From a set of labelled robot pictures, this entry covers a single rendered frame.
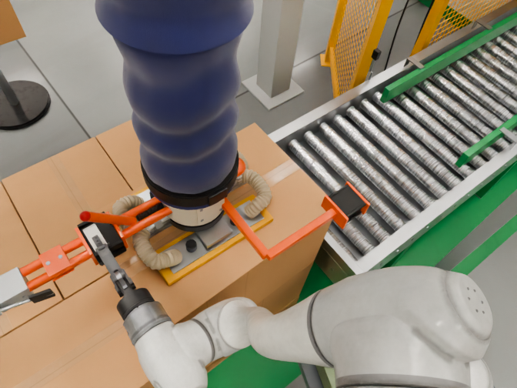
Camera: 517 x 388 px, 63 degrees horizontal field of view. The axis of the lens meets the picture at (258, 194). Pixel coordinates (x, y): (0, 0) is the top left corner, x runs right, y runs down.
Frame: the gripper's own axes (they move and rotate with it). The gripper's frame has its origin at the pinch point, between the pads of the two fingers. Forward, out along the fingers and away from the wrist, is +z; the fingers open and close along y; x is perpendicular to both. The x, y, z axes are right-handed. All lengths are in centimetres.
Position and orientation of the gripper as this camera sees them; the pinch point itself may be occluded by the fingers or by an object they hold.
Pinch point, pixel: (97, 242)
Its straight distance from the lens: 107.0
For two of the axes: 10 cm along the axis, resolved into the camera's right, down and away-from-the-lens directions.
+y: -0.7, 5.3, 8.5
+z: -6.0, -7.0, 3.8
